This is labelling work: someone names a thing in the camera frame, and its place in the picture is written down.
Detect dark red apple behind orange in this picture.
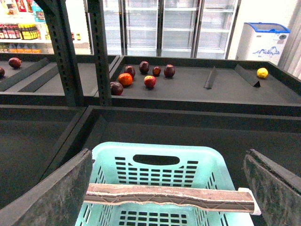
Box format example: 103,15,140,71
124,65,135,78

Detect dark metal shelf post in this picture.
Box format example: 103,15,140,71
36,0,84,106

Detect white blue chest freezer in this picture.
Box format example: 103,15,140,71
236,22,290,65

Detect dark red apple back centre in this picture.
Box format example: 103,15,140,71
139,61,150,74

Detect grocery shelf with bottles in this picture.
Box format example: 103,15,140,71
0,0,90,55

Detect lower black display tray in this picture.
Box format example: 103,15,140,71
46,105,301,187

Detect orange fruit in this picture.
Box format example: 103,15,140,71
118,73,133,87

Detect black triangular divider right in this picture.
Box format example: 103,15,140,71
234,64,261,88

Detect turquoise plastic basket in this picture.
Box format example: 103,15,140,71
76,142,253,226

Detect dark red apple front left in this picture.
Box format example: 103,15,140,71
110,81,124,96

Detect yellow lemon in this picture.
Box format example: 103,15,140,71
257,67,269,79

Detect left upper black tray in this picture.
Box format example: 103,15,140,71
0,53,120,106

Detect dark red apple far left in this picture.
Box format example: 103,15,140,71
8,57,22,69

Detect dark apple at left edge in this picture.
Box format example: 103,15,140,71
0,67,5,78

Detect red yellow apple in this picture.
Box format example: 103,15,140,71
144,75,156,89

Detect glass door refrigerators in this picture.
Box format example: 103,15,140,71
103,0,240,59

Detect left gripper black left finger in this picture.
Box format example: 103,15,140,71
0,149,93,226

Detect black display tray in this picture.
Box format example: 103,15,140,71
110,56,301,117
46,105,301,187

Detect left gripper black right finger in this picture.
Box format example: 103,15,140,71
244,149,301,226

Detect upper black display tray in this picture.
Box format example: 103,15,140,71
110,56,301,117

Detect small dark red apple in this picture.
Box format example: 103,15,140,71
152,66,161,77

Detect lower left black tray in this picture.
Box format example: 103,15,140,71
0,105,85,208

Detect dark red apple back right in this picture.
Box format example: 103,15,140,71
164,64,175,78

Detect black divider strip left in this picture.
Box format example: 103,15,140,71
204,66,217,89

